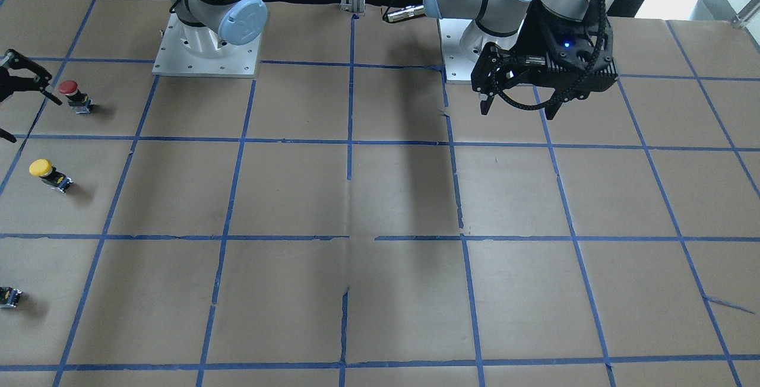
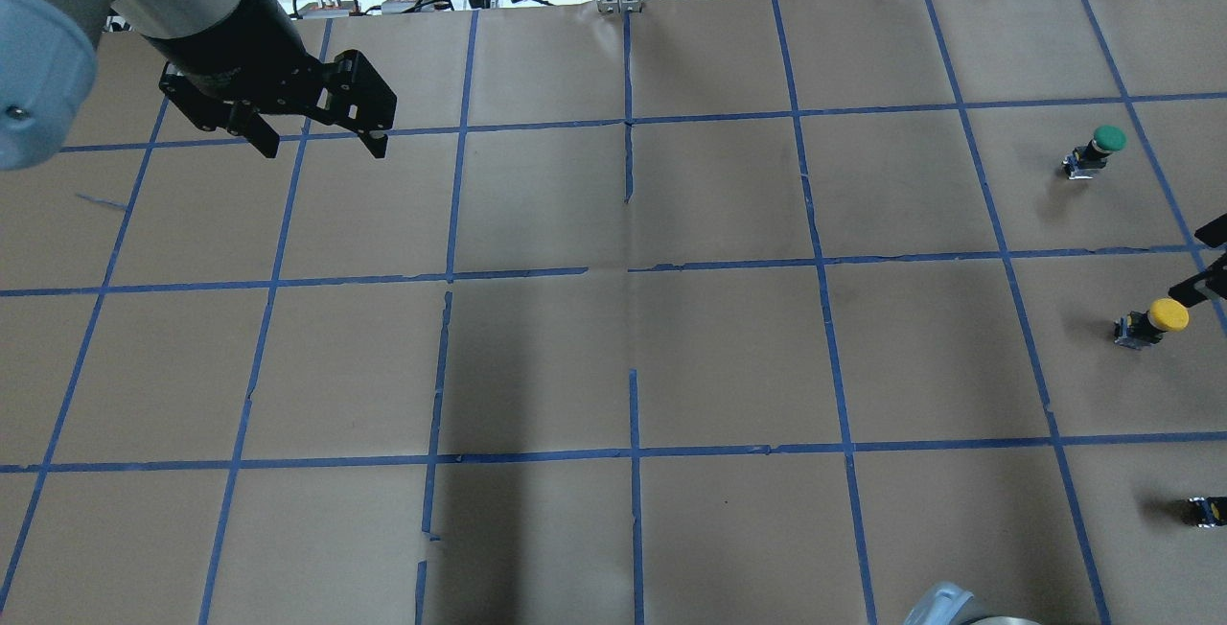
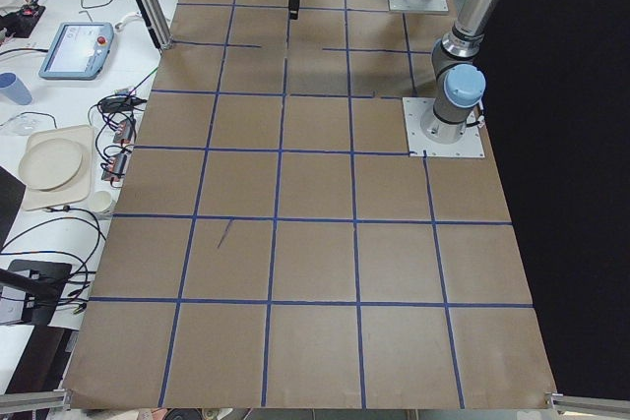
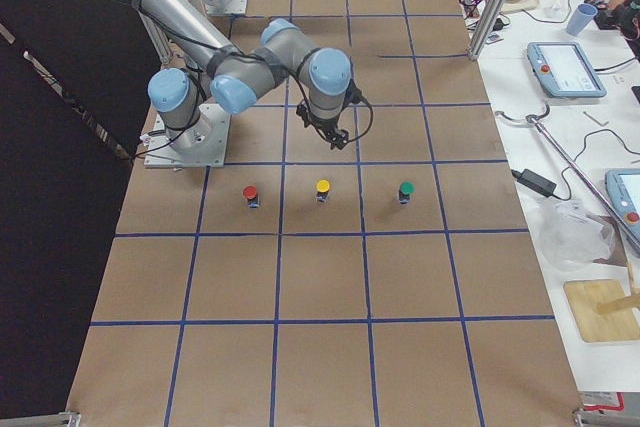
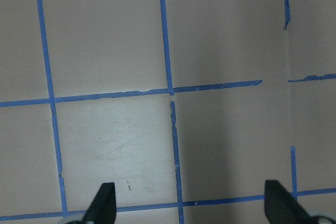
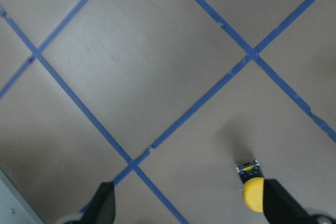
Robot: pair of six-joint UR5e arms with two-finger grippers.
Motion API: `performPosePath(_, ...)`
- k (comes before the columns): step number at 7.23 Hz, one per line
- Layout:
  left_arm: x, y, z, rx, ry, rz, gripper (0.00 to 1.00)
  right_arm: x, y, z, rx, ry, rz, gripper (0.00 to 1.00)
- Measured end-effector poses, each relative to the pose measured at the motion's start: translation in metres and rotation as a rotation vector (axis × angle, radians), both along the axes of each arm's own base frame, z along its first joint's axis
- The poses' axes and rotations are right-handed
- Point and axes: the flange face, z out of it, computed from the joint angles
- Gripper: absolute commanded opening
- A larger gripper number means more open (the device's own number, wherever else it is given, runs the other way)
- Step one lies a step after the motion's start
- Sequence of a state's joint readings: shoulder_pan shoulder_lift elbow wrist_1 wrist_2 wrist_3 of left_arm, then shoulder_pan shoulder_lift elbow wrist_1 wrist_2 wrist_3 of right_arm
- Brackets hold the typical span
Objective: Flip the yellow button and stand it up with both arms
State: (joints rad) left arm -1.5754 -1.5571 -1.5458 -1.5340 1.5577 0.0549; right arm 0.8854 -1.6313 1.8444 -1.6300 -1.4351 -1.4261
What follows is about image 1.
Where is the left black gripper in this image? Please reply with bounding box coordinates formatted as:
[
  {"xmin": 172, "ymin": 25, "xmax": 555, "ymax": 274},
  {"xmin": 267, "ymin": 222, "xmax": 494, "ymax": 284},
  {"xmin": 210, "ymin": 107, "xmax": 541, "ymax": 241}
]
[{"xmin": 471, "ymin": 1, "xmax": 618, "ymax": 121}]

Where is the yellow push button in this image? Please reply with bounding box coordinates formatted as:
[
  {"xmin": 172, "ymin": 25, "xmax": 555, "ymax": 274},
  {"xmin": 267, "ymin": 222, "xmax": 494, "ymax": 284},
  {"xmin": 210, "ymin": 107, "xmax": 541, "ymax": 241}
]
[{"xmin": 28, "ymin": 158, "xmax": 73, "ymax": 194}]

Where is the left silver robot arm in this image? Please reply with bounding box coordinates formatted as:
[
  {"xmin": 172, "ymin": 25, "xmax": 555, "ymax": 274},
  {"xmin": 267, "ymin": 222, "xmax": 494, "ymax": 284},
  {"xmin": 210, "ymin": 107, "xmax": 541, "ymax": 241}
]
[{"xmin": 422, "ymin": 0, "xmax": 619, "ymax": 120}]

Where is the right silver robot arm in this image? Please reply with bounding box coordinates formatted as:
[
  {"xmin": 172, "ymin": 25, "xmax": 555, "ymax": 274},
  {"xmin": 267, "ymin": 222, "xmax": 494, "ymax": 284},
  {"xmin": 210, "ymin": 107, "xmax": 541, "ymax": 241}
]
[{"xmin": 2, "ymin": 0, "xmax": 269, "ymax": 144}]

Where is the red push button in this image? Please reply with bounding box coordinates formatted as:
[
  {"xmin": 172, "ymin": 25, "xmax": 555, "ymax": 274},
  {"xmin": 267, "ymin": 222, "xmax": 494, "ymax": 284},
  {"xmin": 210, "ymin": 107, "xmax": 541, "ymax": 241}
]
[{"xmin": 58, "ymin": 80, "xmax": 92, "ymax": 115}]

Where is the black yellow small component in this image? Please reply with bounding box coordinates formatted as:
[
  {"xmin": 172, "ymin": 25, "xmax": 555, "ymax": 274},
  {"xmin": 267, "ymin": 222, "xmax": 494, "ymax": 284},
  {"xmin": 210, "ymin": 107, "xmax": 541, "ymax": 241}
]
[{"xmin": 0, "ymin": 286, "xmax": 24, "ymax": 309}]

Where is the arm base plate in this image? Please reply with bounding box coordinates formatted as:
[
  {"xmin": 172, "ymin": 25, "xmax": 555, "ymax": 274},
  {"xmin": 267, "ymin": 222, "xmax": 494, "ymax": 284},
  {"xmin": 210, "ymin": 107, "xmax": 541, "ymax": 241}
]
[
  {"xmin": 152, "ymin": 14, "xmax": 263, "ymax": 79},
  {"xmin": 439, "ymin": 18, "xmax": 489, "ymax": 85}
]

